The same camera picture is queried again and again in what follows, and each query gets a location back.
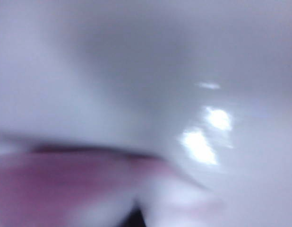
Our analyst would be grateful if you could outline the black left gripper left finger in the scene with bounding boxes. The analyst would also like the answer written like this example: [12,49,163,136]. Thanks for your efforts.
[121,211,133,227]

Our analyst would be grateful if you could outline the white wet wipe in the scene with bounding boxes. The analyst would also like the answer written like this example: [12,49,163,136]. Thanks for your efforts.
[0,147,223,227]

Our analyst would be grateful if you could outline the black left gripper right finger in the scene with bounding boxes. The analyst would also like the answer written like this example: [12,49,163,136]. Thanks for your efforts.
[132,203,147,227]

